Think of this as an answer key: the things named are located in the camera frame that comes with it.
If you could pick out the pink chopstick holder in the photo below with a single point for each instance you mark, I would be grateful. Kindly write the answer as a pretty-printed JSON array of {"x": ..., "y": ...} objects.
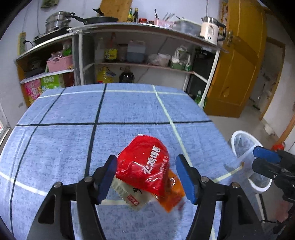
[{"x": 163, "y": 23}]

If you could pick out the blue liquid jug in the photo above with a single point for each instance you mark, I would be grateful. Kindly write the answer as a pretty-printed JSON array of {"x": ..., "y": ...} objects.
[{"x": 135, "y": 51}]

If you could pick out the red noodle bag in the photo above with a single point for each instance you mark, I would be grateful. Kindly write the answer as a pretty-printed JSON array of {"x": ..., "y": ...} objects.
[{"x": 144, "y": 164}]

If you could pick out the orange sauce sachet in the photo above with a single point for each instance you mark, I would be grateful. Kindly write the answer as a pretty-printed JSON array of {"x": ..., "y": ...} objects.
[{"x": 174, "y": 195}]

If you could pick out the soy sauce bottle on shelf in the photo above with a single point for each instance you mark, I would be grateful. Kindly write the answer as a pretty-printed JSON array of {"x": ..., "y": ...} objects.
[{"x": 111, "y": 49}]

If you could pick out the wooden side cabinet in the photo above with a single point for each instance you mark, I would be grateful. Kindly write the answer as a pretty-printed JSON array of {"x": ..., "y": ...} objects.
[{"x": 33, "y": 71}]

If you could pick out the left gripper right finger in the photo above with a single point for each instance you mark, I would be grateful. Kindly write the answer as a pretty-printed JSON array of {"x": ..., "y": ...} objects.
[{"x": 202, "y": 192}]

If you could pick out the power strip on wall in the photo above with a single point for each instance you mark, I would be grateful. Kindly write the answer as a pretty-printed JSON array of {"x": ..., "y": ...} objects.
[{"x": 21, "y": 43}]

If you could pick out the yellow oil jug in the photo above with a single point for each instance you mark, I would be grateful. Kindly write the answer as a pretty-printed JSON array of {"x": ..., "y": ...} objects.
[{"x": 105, "y": 75}]

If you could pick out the white trash bin with liner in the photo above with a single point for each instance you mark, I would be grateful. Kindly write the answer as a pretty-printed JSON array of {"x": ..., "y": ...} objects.
[{"x": 243, "y": 144}]

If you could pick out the green cloth hanging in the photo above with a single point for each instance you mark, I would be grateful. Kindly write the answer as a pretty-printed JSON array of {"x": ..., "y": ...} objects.
[{"x": 49, "y": 3}]

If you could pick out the pink plastic basket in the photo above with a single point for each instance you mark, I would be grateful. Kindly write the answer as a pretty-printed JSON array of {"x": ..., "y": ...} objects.
[{"x": 60, "y": 63}]

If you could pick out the black frying pan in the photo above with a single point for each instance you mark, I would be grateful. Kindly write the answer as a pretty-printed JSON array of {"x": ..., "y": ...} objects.
[{"x": 93, "y": 20}]

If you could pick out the clear plastic storage box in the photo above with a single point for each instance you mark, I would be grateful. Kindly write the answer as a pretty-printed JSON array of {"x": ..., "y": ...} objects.
[{"x": 188, "y": 27}]

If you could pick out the wooden door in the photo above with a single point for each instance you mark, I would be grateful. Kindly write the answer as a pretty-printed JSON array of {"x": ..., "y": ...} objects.
[{"x": 240, "y": 61}]

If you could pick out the white seasoning sachet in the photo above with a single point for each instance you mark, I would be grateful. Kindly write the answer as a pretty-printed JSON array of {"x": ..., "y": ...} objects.
[{"x": 134, "y": 197}]

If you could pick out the white metal shelf rack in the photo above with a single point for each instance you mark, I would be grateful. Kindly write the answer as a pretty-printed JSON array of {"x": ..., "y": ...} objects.
[{"x": 172, "y": 58}]

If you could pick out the white electric kettle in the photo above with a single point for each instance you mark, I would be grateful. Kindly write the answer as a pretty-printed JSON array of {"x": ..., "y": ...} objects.
[{"x": 212, "y": 30}]

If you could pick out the green bottle on floor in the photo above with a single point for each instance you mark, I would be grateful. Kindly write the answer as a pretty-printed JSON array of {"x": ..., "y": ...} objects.
[{"x": 198, "y": 99}]

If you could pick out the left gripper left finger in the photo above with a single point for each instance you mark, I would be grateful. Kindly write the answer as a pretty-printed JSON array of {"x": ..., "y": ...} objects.
[{"x": 90, "y": 192}]

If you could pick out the bamboo cutting board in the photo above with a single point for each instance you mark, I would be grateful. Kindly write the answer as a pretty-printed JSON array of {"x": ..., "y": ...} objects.
[{"x": 116, "y": 8}]

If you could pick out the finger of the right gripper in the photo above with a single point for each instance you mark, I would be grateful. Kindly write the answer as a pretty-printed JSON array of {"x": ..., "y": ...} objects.
[
  {"x": 280, "y": 157},
  {"x": 273, "y": 171}
]

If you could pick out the dark vinegar bottle on floor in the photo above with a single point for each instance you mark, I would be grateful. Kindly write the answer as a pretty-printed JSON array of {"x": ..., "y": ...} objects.
[{"x": 126, "y": 76}]

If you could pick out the blue checked tablecloth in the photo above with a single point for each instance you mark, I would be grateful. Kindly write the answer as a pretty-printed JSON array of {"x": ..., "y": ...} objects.
[{"x": 68, "y": 132}]

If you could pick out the steel steamer pot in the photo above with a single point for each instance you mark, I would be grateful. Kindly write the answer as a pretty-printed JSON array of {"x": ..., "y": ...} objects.
[{"x": 58, "y": 20}]

